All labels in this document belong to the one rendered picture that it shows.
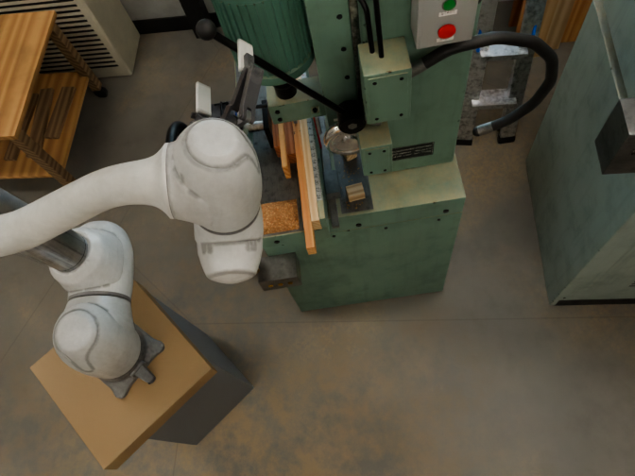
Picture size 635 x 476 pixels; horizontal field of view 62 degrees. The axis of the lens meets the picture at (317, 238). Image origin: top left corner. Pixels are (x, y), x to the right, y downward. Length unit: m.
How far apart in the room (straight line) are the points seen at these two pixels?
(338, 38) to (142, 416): 1.07
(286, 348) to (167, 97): 1.45
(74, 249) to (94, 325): 0.18
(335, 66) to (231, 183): 0.56
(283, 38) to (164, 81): 1.94
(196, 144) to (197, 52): 2.40
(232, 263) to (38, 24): 2.08
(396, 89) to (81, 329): 0.88
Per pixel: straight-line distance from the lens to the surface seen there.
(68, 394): 1.66
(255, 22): 1.05
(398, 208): 1.43
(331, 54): 1.14
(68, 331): 1.38
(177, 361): 1.55
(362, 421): 2.09
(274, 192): 1.37
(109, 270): 1.43
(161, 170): 0.70
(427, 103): 1.26
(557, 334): 2.22
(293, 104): 1.30
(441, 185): 1.46
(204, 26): 0.97
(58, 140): 2.78
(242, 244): 0.80
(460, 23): 1.01
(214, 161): 0.65
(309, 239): 1.26
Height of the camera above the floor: 2.08
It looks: 65 degrees down
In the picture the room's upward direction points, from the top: 19 degrees counter-clockwise
